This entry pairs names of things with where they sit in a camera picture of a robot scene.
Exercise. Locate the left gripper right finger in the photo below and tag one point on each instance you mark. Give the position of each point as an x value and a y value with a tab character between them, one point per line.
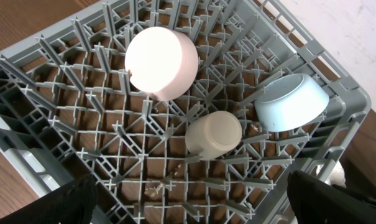
314	201

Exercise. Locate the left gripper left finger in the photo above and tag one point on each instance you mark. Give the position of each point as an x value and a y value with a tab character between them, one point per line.
71	203

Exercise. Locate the white napkin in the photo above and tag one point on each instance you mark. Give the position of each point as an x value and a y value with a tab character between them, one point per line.
331	173

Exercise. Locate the light blue bowl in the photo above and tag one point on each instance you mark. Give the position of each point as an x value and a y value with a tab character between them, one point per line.
290	102

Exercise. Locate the white plastic cup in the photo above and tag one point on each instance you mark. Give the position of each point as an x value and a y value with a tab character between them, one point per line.
213	135

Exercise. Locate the pink bowl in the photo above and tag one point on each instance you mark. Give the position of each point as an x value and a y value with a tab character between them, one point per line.
162	63

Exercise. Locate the grey plastic dish rack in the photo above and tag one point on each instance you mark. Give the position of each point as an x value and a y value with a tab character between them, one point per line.
67	108

